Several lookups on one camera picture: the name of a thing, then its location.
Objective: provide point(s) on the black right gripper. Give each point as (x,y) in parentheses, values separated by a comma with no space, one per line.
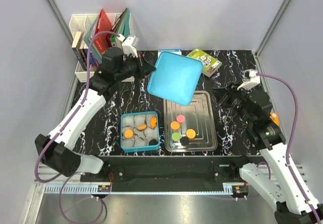
(224,93)

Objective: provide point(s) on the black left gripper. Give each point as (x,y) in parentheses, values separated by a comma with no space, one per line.
(145,68)

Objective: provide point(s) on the teal box lid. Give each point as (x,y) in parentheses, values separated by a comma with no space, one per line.
(175,78)

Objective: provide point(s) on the orange fish shaped cookie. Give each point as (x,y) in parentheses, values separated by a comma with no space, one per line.
(153,122)

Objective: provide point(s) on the orange round cracker cookie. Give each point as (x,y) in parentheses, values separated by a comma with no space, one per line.
(175,125)
(128,134)
(190,134)
(142,127)

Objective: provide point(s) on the black sandwich cookie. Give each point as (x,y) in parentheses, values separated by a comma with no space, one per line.
(184,141)
(153,142)

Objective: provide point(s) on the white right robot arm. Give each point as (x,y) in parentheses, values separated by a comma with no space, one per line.
(290,199)

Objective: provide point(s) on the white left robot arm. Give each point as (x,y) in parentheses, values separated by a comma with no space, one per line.
(55,150)

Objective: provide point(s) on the dog picture book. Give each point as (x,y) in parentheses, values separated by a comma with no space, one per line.
(178,51)

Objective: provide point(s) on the steel baking tray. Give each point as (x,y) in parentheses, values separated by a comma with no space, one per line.
(198,116)

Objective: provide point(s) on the orange book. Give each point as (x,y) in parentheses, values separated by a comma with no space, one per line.
(274,117)

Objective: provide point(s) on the pink round cookie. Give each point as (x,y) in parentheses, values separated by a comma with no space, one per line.
(180,118)

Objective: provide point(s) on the dark blue paperback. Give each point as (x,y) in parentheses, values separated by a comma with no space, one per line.
(92,59)

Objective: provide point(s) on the teal grey book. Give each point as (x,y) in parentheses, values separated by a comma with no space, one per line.
(88,38)

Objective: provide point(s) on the green round cookie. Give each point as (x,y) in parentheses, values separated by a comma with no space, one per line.
(176,136)

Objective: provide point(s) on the teal cookie box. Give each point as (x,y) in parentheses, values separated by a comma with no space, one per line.
(139,142)

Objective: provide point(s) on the tan spine paperback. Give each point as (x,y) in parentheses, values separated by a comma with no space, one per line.
(78,38)

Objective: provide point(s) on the white file organizer rack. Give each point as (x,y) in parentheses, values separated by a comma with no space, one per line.
(82,23)

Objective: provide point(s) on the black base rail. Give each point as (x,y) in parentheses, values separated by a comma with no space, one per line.
(169,174)

